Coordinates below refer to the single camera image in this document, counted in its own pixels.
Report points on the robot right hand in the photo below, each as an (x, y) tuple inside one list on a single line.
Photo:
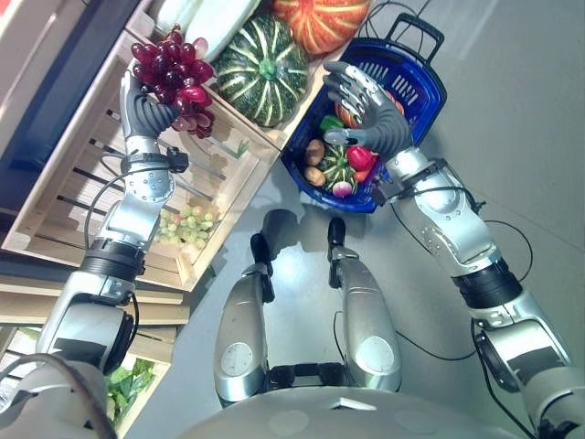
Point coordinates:
[(383, 120)]

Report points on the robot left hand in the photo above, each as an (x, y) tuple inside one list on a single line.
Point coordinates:
[(142, 112)]

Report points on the red grape bunch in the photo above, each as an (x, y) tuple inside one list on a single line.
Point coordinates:
[(176, 82)]

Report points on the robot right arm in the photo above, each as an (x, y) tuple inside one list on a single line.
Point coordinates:
[(484, 274)]

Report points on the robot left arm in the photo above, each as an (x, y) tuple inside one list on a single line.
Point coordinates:
[(109, 256)]

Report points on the blue shopping basket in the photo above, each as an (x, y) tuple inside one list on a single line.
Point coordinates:
[(411, 87)]

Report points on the small orange pumpkin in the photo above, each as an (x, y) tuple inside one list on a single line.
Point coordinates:
[(348, 115)]

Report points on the red bell pepper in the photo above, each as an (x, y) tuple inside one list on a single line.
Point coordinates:
[(361, 157)]

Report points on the green bell pepper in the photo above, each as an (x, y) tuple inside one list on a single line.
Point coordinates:
[(332, 124)]

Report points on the small green striped pumpkin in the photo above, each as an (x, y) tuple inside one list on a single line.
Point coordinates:
[(337, 165)]

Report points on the brown potato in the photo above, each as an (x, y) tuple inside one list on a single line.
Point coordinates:
[(315, 152), (314, 175)]

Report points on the red white radish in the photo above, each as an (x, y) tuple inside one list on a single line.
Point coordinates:
[(342, 189)]

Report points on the wooden display crate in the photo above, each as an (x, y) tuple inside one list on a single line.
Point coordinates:
[(87, 183)]

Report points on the orange striped pumpkin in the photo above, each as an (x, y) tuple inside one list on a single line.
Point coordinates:
[(322, 23)]

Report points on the pale green winter melon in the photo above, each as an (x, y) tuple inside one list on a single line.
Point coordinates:
[(208, 18)]

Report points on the green grape bunch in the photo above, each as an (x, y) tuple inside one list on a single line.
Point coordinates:
[(189, 225)]

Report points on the large green striped pumpkin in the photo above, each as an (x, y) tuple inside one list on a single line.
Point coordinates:
[(262, 71)]

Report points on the robot right leg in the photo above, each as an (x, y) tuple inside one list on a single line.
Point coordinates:
[(363, 315)]

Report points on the robot leg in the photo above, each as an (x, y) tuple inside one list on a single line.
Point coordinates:
[(363, 315), (241, 329)]

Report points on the robot left leg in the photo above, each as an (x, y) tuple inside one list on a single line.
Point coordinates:
[(241, 329)]

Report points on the low wooden crate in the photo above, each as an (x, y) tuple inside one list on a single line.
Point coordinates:
[(137, 366)]

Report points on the green leafy vegetable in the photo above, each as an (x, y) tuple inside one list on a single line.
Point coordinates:
[(125, 382)]

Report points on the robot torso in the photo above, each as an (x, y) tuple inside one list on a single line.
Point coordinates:
[(274, 414)]

